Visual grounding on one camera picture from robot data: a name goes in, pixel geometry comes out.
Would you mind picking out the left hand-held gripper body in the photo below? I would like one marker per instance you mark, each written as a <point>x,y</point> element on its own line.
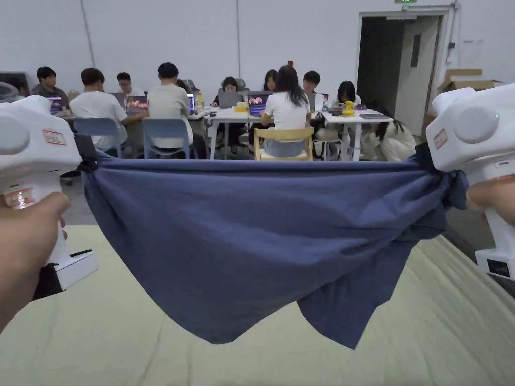
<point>38,155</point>

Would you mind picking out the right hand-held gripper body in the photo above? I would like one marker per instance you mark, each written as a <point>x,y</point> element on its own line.
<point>470,148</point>

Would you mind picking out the dark blue shirt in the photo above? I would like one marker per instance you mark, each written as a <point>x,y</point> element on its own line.
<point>257,241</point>

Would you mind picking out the person's left forearm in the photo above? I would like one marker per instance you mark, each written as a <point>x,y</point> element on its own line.
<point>10,315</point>

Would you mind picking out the person's right hand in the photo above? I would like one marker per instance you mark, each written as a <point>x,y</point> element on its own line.
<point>499,199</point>

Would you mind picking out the person's left hand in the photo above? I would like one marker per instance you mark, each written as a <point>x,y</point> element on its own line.
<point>24,241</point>

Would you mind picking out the cardboard carton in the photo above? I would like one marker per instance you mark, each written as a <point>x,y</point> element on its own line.
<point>468,82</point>

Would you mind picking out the grey door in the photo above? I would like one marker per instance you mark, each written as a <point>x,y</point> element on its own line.
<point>416,72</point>

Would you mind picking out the group of people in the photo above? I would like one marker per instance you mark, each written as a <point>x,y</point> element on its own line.
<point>169,100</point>

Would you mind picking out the row of tables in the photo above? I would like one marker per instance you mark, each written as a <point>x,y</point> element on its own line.
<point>231,113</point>

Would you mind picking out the bed with pale green sheet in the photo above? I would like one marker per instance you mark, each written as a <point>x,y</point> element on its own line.
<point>120,341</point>

